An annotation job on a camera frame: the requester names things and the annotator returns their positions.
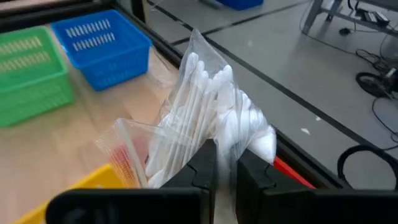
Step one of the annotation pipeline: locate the yellow plastic basket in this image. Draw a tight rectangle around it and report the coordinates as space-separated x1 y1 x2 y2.
12 164 127 224

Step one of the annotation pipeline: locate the green plastic basket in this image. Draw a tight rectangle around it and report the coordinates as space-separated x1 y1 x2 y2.
0 26 75 128

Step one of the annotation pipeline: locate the clear bag of white cotton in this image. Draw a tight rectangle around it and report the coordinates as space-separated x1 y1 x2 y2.
95 29 278 224

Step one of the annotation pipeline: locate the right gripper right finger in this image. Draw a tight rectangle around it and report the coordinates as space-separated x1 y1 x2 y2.
236 148 398 224

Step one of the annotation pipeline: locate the black power strip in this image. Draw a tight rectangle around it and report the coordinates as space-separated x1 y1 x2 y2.
357 10 391 27

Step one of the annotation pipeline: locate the blue plastic bin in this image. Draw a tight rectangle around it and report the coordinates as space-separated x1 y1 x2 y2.
214 0 265 11

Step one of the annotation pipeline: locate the black aluminium table frame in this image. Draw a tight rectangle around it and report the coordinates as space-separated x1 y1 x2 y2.
0 0 352 190

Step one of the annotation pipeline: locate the grey metal table frame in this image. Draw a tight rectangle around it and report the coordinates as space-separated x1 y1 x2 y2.
301 0 398 37

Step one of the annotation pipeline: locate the blue plastic basket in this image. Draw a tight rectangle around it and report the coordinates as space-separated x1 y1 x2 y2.
50 9 153 92

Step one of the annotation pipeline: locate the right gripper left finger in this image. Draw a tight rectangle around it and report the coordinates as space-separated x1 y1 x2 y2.
45 139 218 224

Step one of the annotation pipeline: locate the coiled black floor cable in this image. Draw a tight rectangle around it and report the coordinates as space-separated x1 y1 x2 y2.
337 144 398 191

